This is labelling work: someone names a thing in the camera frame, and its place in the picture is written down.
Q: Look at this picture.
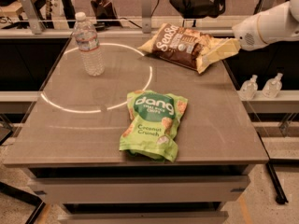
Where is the left clear sanitizer bottle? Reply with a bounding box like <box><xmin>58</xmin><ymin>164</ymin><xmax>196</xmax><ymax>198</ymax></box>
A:
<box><xmin>239</xmin><ymin>75</ymin><xmax>258</xmax><ymax>100</ymax></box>

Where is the metal rail bracket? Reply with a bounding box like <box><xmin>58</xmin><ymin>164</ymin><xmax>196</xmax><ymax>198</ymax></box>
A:
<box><xmin>256</xmin><ymin>0</ymin><xmax>275</xmax><ymax>13</ymax></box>
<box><xmin>20</xmin><ymin>0</ymin><xmax>44</xmax><ymax>35</ymax></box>
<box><xmin>141</xmin><ymin>0</ymin><xmax>151</xmax><ymax>34</ymax></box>

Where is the upper grey table drawer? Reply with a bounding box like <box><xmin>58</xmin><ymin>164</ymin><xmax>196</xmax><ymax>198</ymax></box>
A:
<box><xmin>28</xmin><ymin>175</ymin><xmax>249</xmax><ymax>203</ymax></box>

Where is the clear plastic water bottle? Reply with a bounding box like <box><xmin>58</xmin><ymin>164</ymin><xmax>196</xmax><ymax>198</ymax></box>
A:
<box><xmin>73</xmin><ymin>12</ymin><xmax>105</xmax><ymax>77</ymax></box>

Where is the green Dang chip bag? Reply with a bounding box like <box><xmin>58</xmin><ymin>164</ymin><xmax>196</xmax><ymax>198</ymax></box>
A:
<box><xmin>120</xmin><ymin>90</ymin><xmax>188</xmax><ymax>162</ymax></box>

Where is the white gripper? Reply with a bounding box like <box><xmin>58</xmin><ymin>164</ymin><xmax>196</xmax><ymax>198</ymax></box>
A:
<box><xmin>204</xmin><ymin>14</ymin><xmax>265</xmax><ymax>64</ymax></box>

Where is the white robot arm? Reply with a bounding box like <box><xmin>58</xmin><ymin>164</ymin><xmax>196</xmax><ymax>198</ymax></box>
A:
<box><xmin>202</xmin><ymin>0</ymin><xmax>299</xmax><ymax>65</ymax></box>

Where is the grey table drawer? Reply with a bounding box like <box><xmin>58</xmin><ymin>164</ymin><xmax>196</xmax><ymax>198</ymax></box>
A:
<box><xmin>28</xmin><ymin>175</ymin><xmax>249</xmax><ymax>203</ymax></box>
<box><xmin>58</xmin><ymin>211</ymin><xmax>228</xmax><ymax>224</ymax></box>

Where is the right metal rail bracket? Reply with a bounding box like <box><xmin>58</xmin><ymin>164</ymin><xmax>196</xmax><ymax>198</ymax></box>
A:
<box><xmin>256</xmin><ymin>0</ymin><xmax>275</xmax><ymax>13</ymax></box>

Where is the left metal rail bracket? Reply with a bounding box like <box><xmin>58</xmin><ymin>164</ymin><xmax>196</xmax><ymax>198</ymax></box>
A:
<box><xmin>20</xmin><ymin>0</ymin><xmax>44</xmax><ymax>35</ymax></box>

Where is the middle metal rail bracket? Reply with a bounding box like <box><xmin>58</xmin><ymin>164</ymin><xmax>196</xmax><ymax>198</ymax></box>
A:
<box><xmin>141</xmin><ymin>0</ymin><xmax>151</xmax><ymax>34</ymax></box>

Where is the lower grey table drawer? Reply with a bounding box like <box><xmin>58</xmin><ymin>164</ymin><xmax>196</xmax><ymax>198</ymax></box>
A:
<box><xmin>58</xmin><ymin>211</ymin><xmax>228</xmax><ymax>224</ymax></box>

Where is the black office chair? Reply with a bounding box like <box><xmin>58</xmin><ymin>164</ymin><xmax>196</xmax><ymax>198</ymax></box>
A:
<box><xmin>169</xmin><ymin>0</ymin><xmax>225</xmax><ymax>19</ymax></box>

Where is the brown SeaSalt chip bag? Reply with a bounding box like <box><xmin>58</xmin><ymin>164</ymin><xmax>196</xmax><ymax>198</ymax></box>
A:
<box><xmin>139</xmin><ymin>23</ymin><xmax>221</xmax><ymax>70</ymax></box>

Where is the dark box behind glass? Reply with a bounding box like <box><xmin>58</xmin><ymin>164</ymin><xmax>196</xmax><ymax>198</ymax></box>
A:
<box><xmin>91</xmin><ymin>0</ymin><xmax>121</xmax><ymax>29</ymax></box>

